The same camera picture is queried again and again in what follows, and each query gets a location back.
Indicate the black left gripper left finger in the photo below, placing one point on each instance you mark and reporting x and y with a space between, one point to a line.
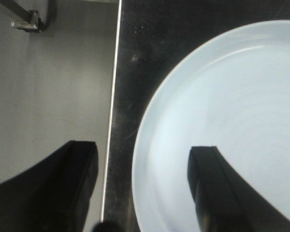
53 195

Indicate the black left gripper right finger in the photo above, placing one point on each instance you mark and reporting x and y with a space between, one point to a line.
224 201

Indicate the light blue plate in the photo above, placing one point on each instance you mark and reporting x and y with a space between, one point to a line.
233 92

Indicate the table leg with foot plate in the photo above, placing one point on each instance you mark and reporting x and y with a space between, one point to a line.
29 20

